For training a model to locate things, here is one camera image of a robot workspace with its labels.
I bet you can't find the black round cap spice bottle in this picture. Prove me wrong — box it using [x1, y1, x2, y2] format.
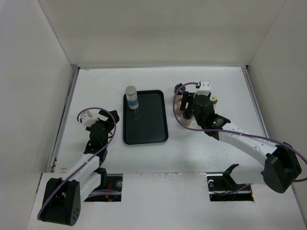
[180, 108, 193, 127]

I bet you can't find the silver lid blue label jar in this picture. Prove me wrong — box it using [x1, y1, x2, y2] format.
[125, 86, 139, 110]

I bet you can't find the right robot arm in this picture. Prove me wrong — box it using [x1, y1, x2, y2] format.
[180, 92, 302, 193]

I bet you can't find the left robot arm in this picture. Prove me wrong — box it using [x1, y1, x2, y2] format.
[37, 108, 121, 226]

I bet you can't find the black knob cap spice bottle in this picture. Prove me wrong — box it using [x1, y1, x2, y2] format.
[174, 83, 186, 96]

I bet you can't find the pink cap spice bottle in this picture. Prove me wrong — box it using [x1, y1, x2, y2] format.
[175, 98, 182, 117]

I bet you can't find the yellow cap spice bottle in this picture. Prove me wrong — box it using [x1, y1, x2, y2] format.
[210, 95, 218, 109]

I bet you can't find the black rectangular plastic tray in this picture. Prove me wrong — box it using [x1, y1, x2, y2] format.
[122, 90, 168, 145]

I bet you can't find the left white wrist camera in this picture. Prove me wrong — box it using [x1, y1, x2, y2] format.
[80, 111, 97, 127]

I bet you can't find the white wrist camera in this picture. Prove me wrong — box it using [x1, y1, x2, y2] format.
[80, 111, 97, 127]
[195, 80, 211, 97]

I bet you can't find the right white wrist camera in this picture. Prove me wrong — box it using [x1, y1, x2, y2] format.
[195, 80, 211, 97]

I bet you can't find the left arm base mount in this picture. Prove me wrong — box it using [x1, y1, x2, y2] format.
[85, 168, 123, 202]

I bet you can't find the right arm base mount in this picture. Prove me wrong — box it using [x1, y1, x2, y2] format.
[206, 164, 254, 202]

